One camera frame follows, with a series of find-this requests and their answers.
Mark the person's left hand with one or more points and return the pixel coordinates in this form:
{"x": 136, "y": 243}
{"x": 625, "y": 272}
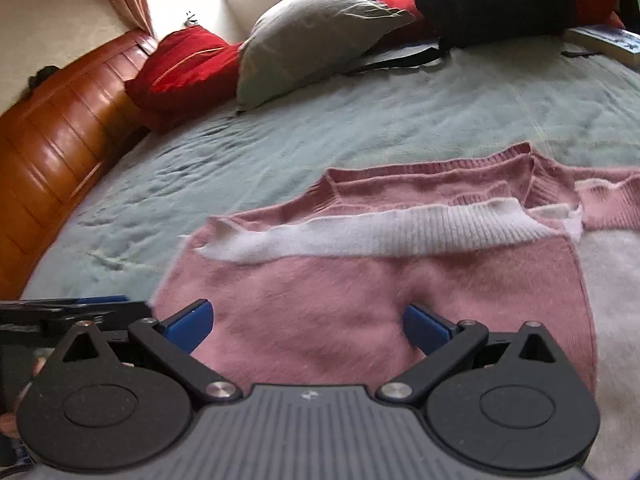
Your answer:
{"x": 7, "y": 422}

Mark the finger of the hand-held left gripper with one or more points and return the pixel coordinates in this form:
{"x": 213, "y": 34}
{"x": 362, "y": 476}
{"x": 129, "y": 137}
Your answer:
{"x": 115, "y": 316}
{"x": 60, "y": 301}

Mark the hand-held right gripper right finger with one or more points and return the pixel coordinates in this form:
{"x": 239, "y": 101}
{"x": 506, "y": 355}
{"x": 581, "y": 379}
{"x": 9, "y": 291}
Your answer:
{"x": 425, "y": 330}

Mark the pink and white sweater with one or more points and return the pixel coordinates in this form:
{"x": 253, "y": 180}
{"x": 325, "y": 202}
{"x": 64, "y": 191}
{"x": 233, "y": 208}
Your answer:
{"x": 400, "y": 285}

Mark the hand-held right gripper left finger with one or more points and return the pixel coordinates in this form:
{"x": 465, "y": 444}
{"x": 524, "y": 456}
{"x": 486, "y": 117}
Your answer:
{"x": 190, "y": 327}

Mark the small dark cloth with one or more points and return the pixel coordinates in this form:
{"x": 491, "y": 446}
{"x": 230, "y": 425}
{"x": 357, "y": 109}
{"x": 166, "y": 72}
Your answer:
{"x": 42, "y": 76}

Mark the wooden headboard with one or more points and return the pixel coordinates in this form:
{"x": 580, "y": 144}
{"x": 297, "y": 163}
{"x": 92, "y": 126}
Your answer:
{"x": 55, "y": 145}

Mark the small white figurine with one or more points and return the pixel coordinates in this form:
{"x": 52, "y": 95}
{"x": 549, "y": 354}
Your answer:
{"x": 190, "y": 17}

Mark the blue and white book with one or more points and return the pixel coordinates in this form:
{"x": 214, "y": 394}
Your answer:
{"x": 607, "y": 40}

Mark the black backpack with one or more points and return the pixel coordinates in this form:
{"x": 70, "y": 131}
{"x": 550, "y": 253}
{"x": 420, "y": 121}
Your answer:
{"x": 490, "y": 0}

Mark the grey pillow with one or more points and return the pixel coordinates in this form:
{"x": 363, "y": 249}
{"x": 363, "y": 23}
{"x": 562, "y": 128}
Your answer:
{"x": 310, "y": 30}

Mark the green checked blanket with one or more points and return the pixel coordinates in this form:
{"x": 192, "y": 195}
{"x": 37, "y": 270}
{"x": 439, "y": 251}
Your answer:
{"x": 350, "y": 125}

